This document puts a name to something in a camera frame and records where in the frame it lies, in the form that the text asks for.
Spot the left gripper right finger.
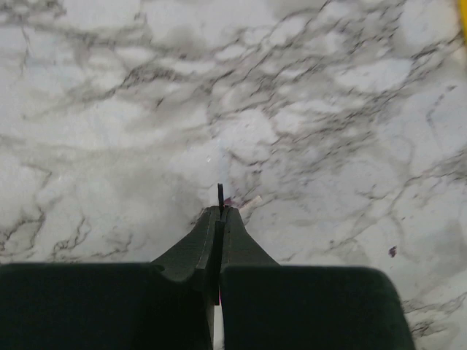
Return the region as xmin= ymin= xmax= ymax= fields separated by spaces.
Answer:
xmin=220 ymin=208 xmax=414 ymax=349

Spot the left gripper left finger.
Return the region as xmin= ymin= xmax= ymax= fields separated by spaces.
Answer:
xmin=1 ymin=206 xmax=220 ymax=349

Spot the yellow handled screwdriver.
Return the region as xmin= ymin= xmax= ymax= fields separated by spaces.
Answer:
xmin=457 ymin=0 xmax=467 ymax=44

